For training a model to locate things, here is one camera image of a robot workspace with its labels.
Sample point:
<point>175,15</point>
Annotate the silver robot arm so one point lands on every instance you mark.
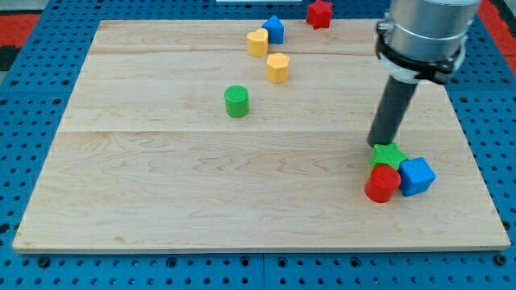
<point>424,39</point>

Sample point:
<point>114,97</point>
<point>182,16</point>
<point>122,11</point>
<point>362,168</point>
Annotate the yellow hexagon block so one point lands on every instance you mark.
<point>277,68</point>

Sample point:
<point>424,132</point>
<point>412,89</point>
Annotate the green star block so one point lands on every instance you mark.
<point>389,154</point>

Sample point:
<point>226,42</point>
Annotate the green cylinder block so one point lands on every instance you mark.
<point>236,99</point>

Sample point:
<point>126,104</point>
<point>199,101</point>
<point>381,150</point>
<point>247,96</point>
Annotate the red cylinder block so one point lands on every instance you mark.
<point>382,184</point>

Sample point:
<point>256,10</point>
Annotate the yellow heart block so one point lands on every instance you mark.
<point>257,42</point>

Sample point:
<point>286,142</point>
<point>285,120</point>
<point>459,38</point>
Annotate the blue pentagon block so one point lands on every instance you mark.
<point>275,29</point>

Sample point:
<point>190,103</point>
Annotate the blue cube block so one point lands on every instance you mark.
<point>417,176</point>

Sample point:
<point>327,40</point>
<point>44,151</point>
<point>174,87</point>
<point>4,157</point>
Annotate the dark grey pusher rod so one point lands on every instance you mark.
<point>390,112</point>

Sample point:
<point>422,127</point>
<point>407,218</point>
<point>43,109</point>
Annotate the wooden board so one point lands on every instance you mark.
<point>146,159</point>

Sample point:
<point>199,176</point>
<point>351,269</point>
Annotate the red star block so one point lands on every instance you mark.
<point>319,14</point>

